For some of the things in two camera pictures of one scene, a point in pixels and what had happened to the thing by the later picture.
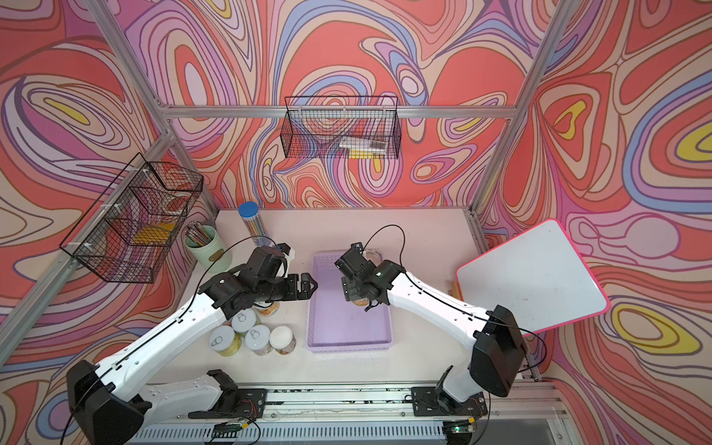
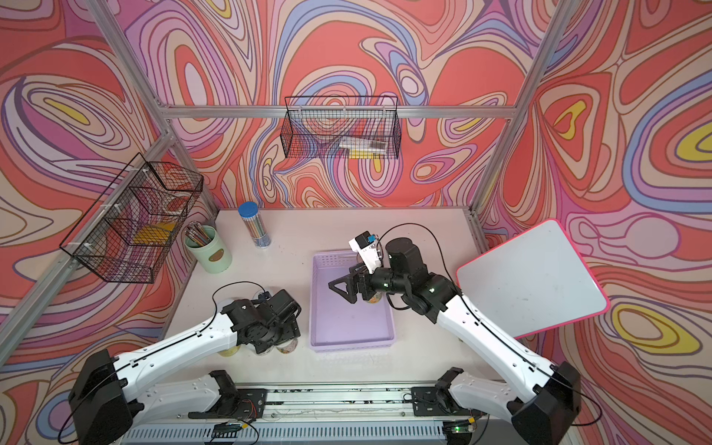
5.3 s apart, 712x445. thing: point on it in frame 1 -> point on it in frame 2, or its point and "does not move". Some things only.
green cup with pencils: (206, 247) does not move
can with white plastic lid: (282, 339) does not move
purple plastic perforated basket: (337, 324) does not move
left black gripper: (294, 289) -> (292, 332)
